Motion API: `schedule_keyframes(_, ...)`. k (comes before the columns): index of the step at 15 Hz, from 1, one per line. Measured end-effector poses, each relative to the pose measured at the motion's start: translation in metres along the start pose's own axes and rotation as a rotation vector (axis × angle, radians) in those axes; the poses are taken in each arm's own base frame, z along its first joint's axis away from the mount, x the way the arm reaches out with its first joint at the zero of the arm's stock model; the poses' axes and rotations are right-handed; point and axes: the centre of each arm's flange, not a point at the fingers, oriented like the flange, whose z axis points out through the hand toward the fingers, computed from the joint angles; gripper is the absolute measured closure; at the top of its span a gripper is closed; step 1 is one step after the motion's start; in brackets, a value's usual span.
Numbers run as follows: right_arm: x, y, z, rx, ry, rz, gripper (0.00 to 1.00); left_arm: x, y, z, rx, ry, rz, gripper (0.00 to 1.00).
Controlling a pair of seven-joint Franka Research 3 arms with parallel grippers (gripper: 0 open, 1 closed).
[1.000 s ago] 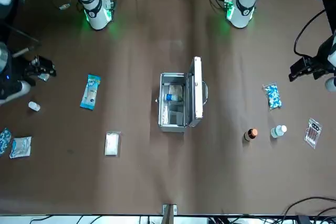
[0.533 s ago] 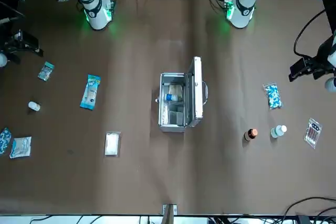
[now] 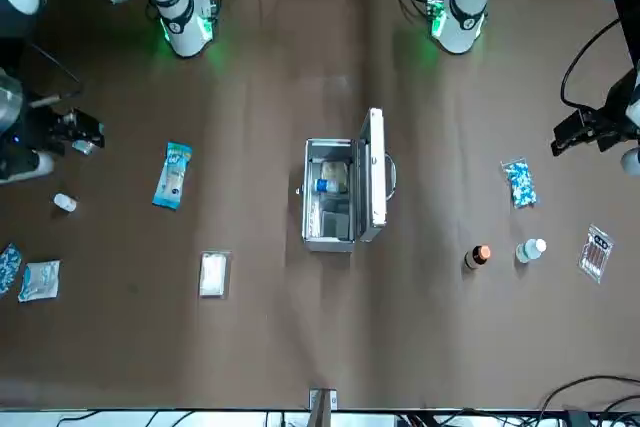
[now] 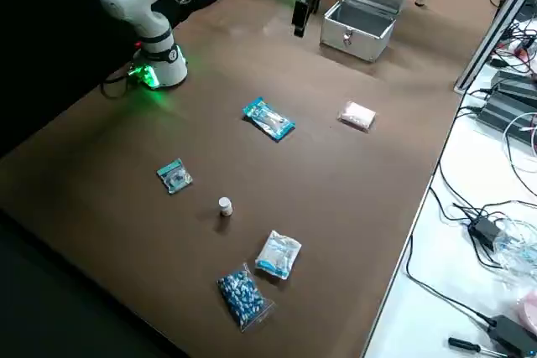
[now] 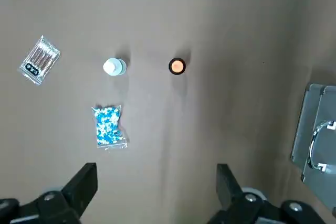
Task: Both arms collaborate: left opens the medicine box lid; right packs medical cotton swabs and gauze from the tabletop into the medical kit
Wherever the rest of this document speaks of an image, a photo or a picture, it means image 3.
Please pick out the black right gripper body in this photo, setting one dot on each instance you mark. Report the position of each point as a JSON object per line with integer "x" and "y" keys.
{"x": 35, "y": 139}

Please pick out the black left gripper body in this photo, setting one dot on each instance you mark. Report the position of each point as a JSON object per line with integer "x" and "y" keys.
{"x": 612, "y": 122}

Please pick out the blue cotton swab packet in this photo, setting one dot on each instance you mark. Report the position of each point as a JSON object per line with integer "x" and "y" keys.
{"x": 172, "y": 174}

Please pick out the white gauze packet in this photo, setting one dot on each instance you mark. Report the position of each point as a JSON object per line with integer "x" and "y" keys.
{"x": 215, "y": 274}

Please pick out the aluminium medicine case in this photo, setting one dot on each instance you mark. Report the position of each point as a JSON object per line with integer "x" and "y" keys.
{"x": 372, "y": 172}

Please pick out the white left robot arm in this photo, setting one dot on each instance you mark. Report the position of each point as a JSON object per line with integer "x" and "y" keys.
{"x": 462, "y": 12}

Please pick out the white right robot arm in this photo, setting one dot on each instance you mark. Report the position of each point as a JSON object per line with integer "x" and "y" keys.
{"x": 175, "y": 7}

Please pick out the green blister packet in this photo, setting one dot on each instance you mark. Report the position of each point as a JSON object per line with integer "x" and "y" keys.
{"x": 82, "y": 148}

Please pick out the small white pill bottle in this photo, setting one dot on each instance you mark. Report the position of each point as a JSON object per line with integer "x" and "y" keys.
{"x": 65, "y": 202}

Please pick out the bag of blue white capsules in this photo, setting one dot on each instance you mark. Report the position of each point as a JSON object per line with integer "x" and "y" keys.
{"x": 9, "y": 267}
{"x": 520, "y": 184}

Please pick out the clear bag of vials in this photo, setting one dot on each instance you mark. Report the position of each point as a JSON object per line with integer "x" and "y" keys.
{"x": 596, "y": 253}

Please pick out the translucent white plastic bottle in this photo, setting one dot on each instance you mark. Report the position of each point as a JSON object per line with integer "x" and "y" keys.
{"x": 530, "y": 251}

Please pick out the white blue soft packet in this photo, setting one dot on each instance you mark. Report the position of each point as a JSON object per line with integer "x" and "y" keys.
{"x": 40, "y": 281}

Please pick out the brown bottle orange cap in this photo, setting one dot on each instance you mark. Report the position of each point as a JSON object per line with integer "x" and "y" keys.
{"x": 476, "y": 257}

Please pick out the beige packet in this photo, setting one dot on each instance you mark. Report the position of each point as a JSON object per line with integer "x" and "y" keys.
{"x": 335, "y": 169}

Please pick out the small bottle blue label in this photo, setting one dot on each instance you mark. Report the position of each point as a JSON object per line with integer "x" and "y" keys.
{"x": 326, "y": 185}

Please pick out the aluminium frame post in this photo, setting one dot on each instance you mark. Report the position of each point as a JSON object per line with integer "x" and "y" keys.
{"x": 322, "y": 407}

